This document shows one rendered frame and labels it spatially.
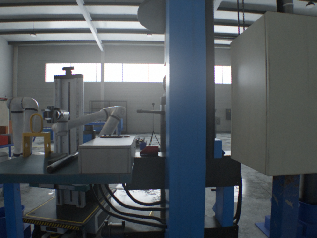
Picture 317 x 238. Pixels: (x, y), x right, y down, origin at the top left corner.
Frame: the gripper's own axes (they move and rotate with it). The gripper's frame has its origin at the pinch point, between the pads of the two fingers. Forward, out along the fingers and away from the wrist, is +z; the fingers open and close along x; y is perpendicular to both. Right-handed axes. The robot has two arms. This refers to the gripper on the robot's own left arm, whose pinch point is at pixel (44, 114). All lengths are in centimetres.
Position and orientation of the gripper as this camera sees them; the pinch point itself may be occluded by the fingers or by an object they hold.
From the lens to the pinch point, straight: 146.0
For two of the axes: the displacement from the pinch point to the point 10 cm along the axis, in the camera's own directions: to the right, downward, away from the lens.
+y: 10.0, 0.0, 0.7
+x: 0.0, 10.0, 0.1
